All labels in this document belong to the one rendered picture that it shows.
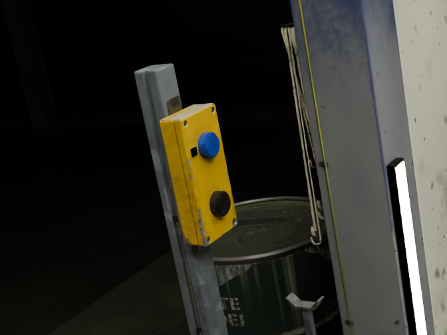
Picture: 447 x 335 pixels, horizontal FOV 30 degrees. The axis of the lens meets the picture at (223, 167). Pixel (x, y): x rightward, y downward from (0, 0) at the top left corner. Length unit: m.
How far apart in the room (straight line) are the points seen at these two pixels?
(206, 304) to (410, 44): 0.85
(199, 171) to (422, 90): 0.81
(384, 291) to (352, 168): 0.32
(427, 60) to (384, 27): 0.28
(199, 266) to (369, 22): 0.68
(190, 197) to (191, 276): 0.20
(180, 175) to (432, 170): 0.88
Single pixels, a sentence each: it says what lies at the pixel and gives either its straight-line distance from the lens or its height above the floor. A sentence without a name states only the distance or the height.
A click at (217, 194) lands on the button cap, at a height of 1.38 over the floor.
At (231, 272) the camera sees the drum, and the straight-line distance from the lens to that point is 2.67.
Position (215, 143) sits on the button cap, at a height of 1.48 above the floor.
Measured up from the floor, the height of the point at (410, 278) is 0.98.
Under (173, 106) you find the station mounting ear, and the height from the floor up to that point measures 1.56.
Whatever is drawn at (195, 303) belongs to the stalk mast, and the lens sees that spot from 1.75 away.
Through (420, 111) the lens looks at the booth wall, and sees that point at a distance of 2.20.
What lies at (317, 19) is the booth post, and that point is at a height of 1.63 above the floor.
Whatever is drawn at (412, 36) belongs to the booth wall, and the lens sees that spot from 2.17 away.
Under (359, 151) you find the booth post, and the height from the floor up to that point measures 1.31.
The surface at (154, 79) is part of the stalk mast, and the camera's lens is 1.60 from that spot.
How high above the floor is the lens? 1.86
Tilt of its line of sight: 16 degrees down
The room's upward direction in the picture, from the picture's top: 11 degrees counter-clockwise
